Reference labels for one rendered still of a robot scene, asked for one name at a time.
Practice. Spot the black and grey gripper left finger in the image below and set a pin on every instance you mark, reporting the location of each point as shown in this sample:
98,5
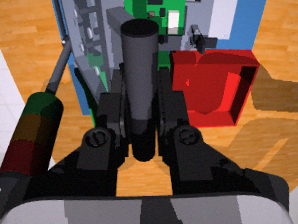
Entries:
85,171

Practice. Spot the green open-top bin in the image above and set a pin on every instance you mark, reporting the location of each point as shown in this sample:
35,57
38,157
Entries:
163,62

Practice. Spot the green circuit board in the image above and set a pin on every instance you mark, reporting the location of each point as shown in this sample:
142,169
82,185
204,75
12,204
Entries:
168,14

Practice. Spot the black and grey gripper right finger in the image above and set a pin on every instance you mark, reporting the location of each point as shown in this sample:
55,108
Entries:
196,166

